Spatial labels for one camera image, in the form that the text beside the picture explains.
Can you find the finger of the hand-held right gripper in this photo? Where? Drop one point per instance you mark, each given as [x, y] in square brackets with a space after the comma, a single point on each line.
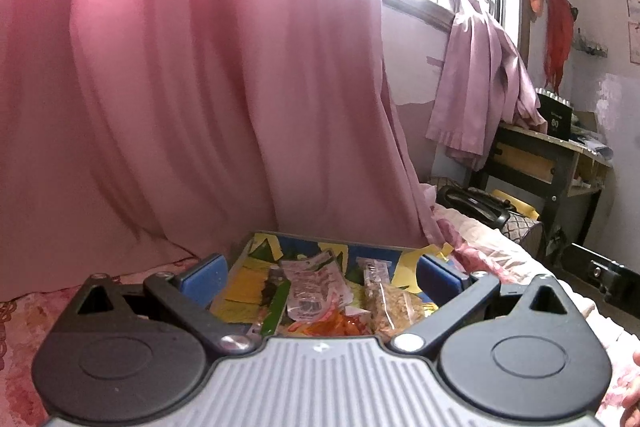
[610, 279]

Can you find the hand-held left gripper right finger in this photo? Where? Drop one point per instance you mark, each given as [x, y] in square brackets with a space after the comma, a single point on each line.
[440, 279]

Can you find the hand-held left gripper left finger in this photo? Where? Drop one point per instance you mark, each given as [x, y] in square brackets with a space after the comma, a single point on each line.
[205, 279]

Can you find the clear nut packet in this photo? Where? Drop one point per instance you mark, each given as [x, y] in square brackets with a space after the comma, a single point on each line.
[395, 307]

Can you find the green cracker packet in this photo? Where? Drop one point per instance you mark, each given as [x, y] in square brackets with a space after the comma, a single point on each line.
[277, 307]

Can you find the clear red print snack packet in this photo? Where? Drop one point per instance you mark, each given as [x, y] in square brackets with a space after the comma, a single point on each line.
[312, 287]

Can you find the orange snack packet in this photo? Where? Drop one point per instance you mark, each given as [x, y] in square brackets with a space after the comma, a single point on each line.
[340, 324]

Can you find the grey cardboard box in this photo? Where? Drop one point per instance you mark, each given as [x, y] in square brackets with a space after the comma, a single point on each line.
[325, 240]

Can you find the person's right hand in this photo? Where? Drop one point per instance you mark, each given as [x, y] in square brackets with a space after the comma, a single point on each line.
[634, 399]

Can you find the cartoon printed paper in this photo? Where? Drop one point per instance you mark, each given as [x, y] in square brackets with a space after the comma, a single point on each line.
[245, 287]

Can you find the black bag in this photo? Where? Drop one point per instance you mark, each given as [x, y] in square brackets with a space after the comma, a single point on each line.
[470, 204]

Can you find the quilted basket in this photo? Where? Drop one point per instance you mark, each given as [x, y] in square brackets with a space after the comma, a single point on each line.
[525, 232]

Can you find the yellow cloth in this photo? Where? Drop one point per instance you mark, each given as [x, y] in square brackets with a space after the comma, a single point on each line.
[517, 202]

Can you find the stack of papers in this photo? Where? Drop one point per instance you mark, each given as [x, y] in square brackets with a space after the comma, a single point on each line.
[592, 139]

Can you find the dark wooden desk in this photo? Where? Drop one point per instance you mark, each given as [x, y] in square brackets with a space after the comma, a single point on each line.
[525, 162]

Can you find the black box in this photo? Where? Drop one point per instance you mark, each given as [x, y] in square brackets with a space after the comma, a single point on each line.
[555, 117]

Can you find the pink embroidered bedsheet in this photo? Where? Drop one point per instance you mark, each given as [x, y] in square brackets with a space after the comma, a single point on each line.
[20, 332]

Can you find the pink curtain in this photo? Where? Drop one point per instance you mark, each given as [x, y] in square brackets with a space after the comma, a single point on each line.
[175, 82]

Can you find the lilac tied curtain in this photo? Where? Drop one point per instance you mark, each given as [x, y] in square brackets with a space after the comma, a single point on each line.
[480, 82]

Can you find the red hanging decoration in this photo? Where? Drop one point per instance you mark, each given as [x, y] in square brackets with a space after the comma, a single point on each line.
[557, 42]

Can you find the wall hook rack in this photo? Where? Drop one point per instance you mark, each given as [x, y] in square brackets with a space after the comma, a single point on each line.
[592, 44]

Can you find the wall papers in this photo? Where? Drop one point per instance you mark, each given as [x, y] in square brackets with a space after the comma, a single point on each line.
[632, 17]

